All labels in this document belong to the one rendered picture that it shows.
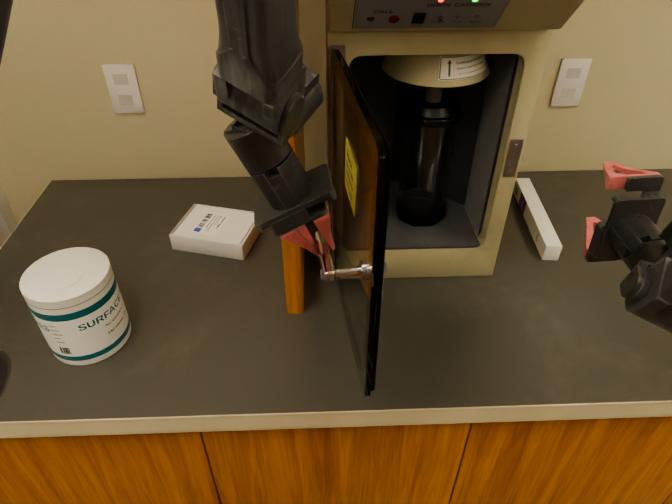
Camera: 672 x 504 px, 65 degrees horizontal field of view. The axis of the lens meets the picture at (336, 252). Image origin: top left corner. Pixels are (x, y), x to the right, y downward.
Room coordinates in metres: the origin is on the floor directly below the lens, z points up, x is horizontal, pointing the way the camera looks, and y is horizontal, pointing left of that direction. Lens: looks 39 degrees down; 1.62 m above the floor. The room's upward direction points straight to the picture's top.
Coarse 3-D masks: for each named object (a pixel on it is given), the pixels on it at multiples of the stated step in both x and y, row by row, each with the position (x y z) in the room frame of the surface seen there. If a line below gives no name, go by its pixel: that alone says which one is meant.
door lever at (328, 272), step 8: (320, 232) 0.56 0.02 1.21; (320, 240) 0.54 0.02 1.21; (320, 248) 0.52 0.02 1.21; (328, 248) 0.52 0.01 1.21; (320, 256) 0.51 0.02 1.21; (328, 256) 0.51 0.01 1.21; (328, 264) 0.49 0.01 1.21; (360, 264) 0.49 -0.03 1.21; (320, 272) 0.48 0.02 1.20; (328, 272) 0.48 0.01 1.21; (336, 272) 0.48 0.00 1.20; (344, 272) 0.48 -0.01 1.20; (352, 272) 0.48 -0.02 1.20; (360, 272) 0.48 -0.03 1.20; (328, 280) 0.47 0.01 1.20
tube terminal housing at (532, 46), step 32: (352, 32) 0.76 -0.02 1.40; (384, 32) 0.76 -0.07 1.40; (416, 32) 0.77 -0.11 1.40; (448, 32) 0.77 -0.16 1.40; (480, 32) 0.77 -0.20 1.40; (512, 32) 0.77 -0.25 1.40; (544, 32) 0.77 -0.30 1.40; (544, 64) 0.77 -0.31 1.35; (512, 96) 0.80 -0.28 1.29; (512, 128) 0.77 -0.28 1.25; (512, 192) 0.77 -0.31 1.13; (416, 256) 0.77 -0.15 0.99; (448, 256) 0.77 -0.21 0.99; (480, 256) 0.77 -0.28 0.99
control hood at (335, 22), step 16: (336, 0) 0.68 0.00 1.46; (352, 0) 0.69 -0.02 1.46; (512, 0) 0.70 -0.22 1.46; (528, 0) 0.70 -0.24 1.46; (544, 0) 0.70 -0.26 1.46; (560, 0) 0.70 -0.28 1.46; (576, 0) 0.70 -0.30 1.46; (336, 16) 0.71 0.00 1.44; (352, 16) 0.71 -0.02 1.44; (512, 16) 0.72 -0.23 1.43; (528, 16) 0.72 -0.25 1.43; (544, 16) 0.72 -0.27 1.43; (560, 16) 0.72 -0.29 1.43
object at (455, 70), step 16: (384, 64) 0.86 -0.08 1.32; (400, 64) 0.82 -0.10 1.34; (416, 64) 0.80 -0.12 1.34; (432, 64) 0.79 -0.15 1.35; (448, 64) 0.79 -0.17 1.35; (464, 64) 0.80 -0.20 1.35; (480, 64) 0.82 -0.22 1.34; (400, 80) 0.81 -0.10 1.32; (416, 80) 0.79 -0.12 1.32; (432, 80) 0.79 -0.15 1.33; (448, 80) 0.78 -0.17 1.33; (464, 80) 0.79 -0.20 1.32; (480, 80) 0.81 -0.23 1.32
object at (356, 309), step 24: (336, 72) 0.70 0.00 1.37; (336, 96) 0.70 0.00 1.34; (360, 96) 0.57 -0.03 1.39; (336, 120) 0.70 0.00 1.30; (360, 120) 0.53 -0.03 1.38; (336, 144) 0.70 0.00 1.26; (360, 144) 0.53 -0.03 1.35; (384, 144) 0.46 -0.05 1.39; (336, 168) 0.70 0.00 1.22; (360, 168) 0.53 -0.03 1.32; (384, 168) 0.45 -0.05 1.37; (336, 192) 0.70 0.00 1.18; (360, 192) 0.52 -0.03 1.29; (336, 216) 0.70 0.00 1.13; (360, 216) 0.52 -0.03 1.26; (336, 240) 0.70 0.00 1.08; (360, 240) 0.51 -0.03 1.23; (336, 264) 0.70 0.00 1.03; (360, 288) 0.50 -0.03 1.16; (360, 312) 0.49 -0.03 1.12; (360, 336) 0.49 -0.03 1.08; (360, 360) 0.48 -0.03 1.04; (360, 384) 0.47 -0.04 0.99
